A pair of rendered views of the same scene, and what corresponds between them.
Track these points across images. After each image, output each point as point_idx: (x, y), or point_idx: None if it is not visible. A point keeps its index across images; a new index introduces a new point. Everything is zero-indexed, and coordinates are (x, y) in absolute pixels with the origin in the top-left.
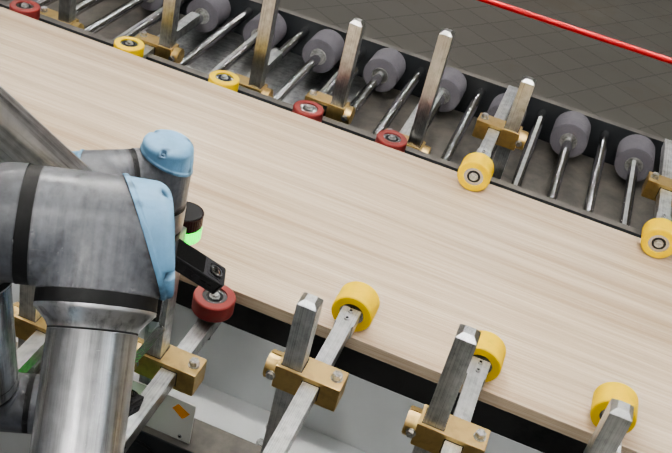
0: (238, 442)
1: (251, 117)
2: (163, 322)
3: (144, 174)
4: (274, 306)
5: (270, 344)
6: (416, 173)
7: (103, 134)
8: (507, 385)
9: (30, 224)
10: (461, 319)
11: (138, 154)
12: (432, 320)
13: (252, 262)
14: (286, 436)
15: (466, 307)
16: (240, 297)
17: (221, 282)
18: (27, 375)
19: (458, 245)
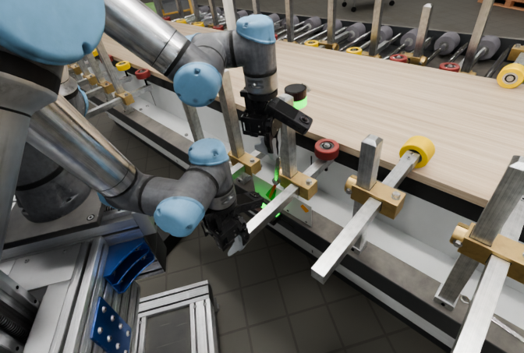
0: (340, 229)
1: (365, 64)
2: (288, 157)
3: (235, 43)
4: None
5: None
6: (465, 82)
7: (289, 76)
8: None
9: None
10: (502, 163)
11: (233, 31)
12: (477, 163)
13: (352, 128)
14: (351, 234)
15: (507, 156)
16: (342, 147)
17: (306, 126)
18: (148, 177)
19: (498, 118)
